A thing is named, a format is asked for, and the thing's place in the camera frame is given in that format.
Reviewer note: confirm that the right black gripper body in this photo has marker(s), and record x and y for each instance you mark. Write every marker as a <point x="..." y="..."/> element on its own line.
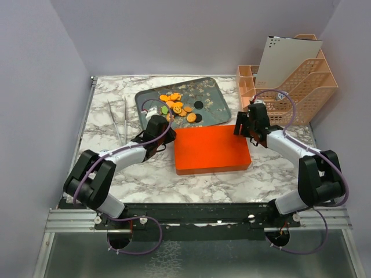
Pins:
<point x="251" y="128"/>

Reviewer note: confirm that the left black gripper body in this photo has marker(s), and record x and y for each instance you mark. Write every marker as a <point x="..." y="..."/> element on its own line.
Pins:
<point x="167" y="137"/>

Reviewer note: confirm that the metal tweezers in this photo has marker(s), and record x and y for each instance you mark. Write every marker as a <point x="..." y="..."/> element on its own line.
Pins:
<point x="125" y="116"/>

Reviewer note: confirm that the orange metal tin lid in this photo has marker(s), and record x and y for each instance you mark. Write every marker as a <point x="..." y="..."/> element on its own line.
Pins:
<point x="209" y="143"/>

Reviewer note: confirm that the orange cookie tin box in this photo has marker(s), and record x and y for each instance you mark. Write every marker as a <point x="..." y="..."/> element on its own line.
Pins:
<point x="195" y="166"/>

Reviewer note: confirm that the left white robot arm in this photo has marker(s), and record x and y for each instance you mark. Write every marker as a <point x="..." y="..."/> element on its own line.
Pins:
<point x="90" y="179"/>

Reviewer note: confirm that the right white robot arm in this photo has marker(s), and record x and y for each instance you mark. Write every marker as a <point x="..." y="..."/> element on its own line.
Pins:
<point x="319" y="176"/>

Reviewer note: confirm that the green round cookie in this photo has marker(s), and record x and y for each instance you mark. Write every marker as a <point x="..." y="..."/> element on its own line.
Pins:
<point x="164" y="110"/>

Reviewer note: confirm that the orange lotus slice cookie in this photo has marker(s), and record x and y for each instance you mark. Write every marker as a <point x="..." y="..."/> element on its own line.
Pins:
<point x="177" y="110"/>

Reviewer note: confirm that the orange round cracker cookie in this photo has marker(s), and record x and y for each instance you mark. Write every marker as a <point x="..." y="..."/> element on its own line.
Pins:
<point x="191" y="117"/>

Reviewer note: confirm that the round patterned tape roll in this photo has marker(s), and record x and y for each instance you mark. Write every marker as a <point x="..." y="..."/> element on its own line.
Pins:
<point x="280" y="95"/>

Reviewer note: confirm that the orange flower cookie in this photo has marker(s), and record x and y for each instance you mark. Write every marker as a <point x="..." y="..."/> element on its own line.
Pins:
<point x="175" y="96"/>

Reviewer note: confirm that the black round cookie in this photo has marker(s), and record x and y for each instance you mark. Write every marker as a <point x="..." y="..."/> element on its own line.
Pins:
<point x="198" y="118"/>
<point x="198" y="105"/>

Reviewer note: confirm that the floral dark serving tray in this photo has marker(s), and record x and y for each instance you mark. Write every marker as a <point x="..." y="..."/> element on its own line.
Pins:
<point x="215" y="110"/>

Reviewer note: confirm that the peach plastic desk organizer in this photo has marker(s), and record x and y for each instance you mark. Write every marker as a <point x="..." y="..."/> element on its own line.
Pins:
<point x="309" y="87"/>

